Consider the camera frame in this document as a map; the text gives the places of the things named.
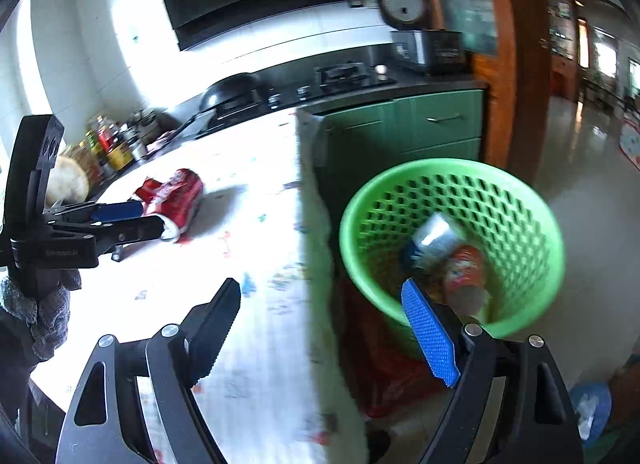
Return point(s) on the green plastic basket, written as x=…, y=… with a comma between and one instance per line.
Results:
x=520, y=244

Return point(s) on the green kitchen cabinet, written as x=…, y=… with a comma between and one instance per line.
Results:
x=400, y=129

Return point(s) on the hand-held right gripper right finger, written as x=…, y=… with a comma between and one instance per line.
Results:
x=430, y=334

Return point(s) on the wooden glass door cabinet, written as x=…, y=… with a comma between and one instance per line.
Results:
x=515, y=69

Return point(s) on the white egg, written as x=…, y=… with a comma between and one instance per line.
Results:
x=381, y=69

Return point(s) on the black wok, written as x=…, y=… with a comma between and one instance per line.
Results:
x=232, y=92

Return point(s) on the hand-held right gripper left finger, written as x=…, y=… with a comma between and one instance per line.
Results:
x=215, y=329

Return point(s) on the grey rice cooker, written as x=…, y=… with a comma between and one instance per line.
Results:
x=425, y=44

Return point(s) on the blue plastic bag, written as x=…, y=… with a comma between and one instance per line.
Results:
x=592, y=414

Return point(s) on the person's left hand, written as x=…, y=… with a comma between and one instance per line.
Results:
x=47, y=319

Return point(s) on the pink cloth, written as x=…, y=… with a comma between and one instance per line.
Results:
x=160, y=142

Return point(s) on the large red paper cup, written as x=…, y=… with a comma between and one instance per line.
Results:
x=465, y=274

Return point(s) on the person's left forearm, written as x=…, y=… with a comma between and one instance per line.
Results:
x=15, y=359

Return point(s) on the red snack packet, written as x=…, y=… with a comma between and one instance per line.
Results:
x=147, y=190

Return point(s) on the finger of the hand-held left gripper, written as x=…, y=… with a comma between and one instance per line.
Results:
x=135, y=230
x=120, y=210

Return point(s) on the colourful play fence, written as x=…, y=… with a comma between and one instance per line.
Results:
x=631, y=142

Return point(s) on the grey paper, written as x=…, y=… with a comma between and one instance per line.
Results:
x=435, y=239

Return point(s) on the black gas stove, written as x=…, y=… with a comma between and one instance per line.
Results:
x=345, y=77

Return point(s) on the utensil holder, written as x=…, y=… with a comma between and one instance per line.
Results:
x=142, y=132

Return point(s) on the red soda can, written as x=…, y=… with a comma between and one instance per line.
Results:
x=182, y=194

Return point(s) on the white printed blanket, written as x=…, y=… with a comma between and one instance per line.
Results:
x=260, y=244

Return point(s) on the red plastic bag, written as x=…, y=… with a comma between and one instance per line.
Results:
x=385, y=374

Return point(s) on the round wooden chopping block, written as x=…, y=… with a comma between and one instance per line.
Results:
x=67, y=182

